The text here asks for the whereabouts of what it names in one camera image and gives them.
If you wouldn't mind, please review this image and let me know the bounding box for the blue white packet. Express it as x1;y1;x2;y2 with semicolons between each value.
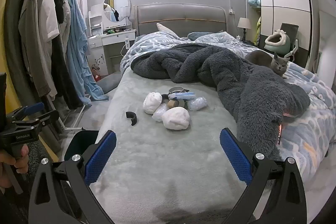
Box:
167;92;195;101

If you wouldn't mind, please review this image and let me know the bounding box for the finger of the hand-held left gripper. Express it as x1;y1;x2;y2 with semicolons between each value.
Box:
6;102;45;122
10;110;60;135

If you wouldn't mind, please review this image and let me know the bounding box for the dark green bin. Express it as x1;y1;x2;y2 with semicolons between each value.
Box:
64;130;100;161

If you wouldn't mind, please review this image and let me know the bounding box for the large white paper ball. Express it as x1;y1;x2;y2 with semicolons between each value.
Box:
161;107;190;131

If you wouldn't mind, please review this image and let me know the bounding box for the dark chair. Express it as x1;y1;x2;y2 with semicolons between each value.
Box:
278;23;300;62

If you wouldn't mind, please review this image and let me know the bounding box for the grey floor cushion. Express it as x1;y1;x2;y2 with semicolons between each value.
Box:
97;73;124;93

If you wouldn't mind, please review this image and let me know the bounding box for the grey-green coat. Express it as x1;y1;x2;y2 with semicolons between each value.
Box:
18;0;57;97

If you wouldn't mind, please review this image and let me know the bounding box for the white vanity desk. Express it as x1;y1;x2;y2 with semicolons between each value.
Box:
88;29;137;76

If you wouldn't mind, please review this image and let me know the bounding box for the person's left hand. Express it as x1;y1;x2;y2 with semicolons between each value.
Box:
0;145;30;189

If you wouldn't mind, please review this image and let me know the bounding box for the cosmetics pile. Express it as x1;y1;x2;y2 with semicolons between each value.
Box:
104;26;129;35

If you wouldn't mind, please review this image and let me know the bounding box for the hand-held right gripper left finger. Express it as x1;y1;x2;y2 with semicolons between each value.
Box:
28;130;117;224

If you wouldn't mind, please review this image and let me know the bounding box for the small white paper ball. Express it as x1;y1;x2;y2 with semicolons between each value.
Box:
143;92;163;114

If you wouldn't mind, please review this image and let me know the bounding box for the yellow-green garment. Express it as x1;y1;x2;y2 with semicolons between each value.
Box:
254;17;261;45

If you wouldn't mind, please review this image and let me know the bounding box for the blue patterned duvet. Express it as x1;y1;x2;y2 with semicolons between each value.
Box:
121;30;336;182

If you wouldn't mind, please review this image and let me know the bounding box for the green white cat bed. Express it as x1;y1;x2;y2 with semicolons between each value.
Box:
264;29;291;52

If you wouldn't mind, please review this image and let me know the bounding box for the yellow curtain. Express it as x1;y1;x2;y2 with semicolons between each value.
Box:
0;0;24;114

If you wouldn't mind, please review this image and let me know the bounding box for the round mirror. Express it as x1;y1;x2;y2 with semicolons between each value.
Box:
104;0;131;22

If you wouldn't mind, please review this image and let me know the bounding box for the black curved plastic piece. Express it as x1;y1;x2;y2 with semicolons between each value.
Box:
125;111;138;126

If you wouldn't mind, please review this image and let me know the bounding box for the grey tape ring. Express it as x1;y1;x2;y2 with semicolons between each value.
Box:
168;87;190;95

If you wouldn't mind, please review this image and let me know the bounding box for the grey cat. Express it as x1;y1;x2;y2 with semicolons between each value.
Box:
245;50;290;79

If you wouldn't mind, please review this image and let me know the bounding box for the white pillow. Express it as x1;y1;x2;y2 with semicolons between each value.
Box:
157;22;179;38

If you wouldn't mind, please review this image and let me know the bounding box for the white shirt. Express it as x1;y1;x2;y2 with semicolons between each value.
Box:
37;0;59;42

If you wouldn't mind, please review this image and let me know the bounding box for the white clothes rack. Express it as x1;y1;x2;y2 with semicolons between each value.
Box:
24;0;90;138

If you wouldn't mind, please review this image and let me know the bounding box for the dark grey fluffy blanket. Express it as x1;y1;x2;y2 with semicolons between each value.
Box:
130;43;311;161

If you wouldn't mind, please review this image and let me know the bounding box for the light blue robe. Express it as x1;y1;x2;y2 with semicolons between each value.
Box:
66;0;109;102

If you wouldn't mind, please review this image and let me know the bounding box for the long black garment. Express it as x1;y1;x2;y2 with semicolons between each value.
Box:
50;30;84;109

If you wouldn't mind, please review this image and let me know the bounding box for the grey padded headboard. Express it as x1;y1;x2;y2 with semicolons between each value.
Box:
134;4;227;37

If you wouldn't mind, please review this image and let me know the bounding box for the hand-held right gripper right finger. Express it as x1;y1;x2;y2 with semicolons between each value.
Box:
219;128;307;224

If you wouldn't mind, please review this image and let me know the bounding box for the white desk shelf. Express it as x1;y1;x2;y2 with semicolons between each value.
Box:
88;2;105;37

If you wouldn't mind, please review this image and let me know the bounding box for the white shade table lamp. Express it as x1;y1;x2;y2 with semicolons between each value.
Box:
237;17;252;41

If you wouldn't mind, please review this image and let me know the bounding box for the clear table lamp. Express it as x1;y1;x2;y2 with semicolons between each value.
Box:
121;6;131;30

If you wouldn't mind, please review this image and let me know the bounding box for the clear plastic bag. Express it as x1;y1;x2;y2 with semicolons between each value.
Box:
187;96;207;111
152;103;170;123

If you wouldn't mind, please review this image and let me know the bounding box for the blue pillow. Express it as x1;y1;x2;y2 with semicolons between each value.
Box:
188;31;229;42

